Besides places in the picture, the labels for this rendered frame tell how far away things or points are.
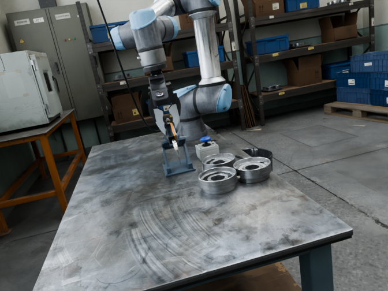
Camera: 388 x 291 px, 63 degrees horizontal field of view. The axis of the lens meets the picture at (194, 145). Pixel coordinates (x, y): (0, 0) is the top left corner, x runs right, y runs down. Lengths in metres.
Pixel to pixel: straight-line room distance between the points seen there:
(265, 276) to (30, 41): 4.29
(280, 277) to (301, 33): 4.94
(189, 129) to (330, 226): 0.87
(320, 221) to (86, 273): 0.47
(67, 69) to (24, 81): 1.71
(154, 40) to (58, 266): 0.62
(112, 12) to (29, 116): 2.37
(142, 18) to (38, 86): 2.16
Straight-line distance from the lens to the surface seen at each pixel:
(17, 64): 3.03
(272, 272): 0.97
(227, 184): 0.83
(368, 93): 4.81
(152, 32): 0.94
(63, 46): 4.69
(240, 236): 0.66
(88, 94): 4.66
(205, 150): 1.10
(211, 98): 1.33
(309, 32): 5.71
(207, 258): 0.62
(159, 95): 0.88
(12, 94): 3.06
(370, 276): 1.86
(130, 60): 4.87
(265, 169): 0.88
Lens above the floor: 1.16
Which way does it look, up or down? 16 degrees down
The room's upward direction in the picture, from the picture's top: 10 degrees counter-clockwise
